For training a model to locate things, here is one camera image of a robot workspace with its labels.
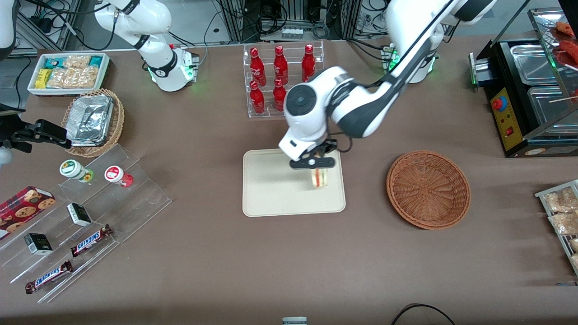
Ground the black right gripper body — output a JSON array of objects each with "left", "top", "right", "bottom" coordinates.
[{"left": 0, "top": 121, "right": 35, "bottom": 153}]

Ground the triangle sandwich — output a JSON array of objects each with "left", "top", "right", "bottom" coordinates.
[{"left": 309, "top": 166, "right": 331, "bottom": 190}]

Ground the beige plastic tray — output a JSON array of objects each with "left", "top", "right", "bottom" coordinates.
[{"left": 242, "top": 145, "right": 347, "bottom": 218}]

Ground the light wicker basket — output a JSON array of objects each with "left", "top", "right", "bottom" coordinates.
[{"left": 61, "top": 88, "right": 125, "bottom": 158}]

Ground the round brown wicker basket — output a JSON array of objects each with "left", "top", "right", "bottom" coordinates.
[{"left": 386, "top": 150, "right": 471, "bottom": 231}]

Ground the green lidded cup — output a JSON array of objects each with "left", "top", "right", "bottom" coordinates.
[{"left": 59, "top": 159, "right": 95, "bottom": 184}]

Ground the aluminium foil container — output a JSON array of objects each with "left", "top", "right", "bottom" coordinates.
[{"left": 66, "top": 94, "right": 114, "bottom": 148}]

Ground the clear acrylic bottle rack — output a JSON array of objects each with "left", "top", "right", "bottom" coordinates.
[{"left": 242, "top": 40, "right": 325, "bottom": 119}]

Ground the yellow snack packet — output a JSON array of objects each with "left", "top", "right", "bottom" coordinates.
[{"left": 35, "top": 68, "right": 53, "bottom": 89}]

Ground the red cola bottle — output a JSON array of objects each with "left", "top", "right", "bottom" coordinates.
[
  {"left": 273, "top": 45, "right": 289, "bottom": 86},
  {"left": 301, "top": 44, "right": 317, "bottom": 83},
  {"left": 249, "top": 47, "right": 267, "bottom": 87},
  {"left": 249, "top": 80, "right": 266, "bottom": 115},
  {"left": 273, "top": 78, "right": 288, "bottom": 113}
]

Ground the large clear cracker bag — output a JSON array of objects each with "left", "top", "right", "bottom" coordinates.
[{"left": 47, "top": 66, "right": 100, "bottom": 89}]

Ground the red lidded cup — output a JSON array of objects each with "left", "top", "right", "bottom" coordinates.
[{"left": 104, "top": 165, "right": 134, "bottom": 188}]

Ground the small clear cracker bag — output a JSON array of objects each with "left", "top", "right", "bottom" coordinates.
[{"left": 63, "top": 55, "right": 92, "bottom": 70}]

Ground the red cookie box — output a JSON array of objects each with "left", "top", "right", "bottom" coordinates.
[{"left": 0, "top": 186, "right": 57, "bottom": 240}]

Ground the small black box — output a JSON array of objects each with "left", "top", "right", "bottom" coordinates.
[
  {"left": 23, "top": 232, "right": 54, "bottom": 256},
  {"left": 66, "top": 202, "right": 93, "bottom": 228}
]

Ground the white plastic snack bin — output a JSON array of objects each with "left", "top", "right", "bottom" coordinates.
[{"left": 27, "top": 52, "right": 111, "bottom": 97}]

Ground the clear acrylic stepped display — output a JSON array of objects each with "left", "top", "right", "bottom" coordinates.
[{"left": 0, "top": 143, "right": 172, "bottom": 304}]

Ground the snickers bar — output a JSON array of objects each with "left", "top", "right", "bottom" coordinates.
[
  {"left": 24, "top": 260, "right": 74, "bottom": 295},
  {"left": 70, "top": 224, "right": 114, "bottom": 258}
]

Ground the background equipment rack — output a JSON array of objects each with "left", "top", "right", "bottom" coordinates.
[{"left": 219, "top": 0, "right": 363, "bottom": 44}]

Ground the black food warmer cabinet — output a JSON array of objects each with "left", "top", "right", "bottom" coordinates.
[{"left": 468, "top": 0, "right": 578, "bottom": 158}]

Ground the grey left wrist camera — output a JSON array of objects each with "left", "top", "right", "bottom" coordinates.
[{"left": 289, "top": 155, "right": 338, "bottom": 171}]

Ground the black table cable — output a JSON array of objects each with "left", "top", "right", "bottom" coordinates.
[{"left": 390, "top": 303, "right": 457, "bottom": 325}]

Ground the metal wire tray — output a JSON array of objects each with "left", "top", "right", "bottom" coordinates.
[{"left": 535, "top": 179, "right": 578, "bottom": 276}]

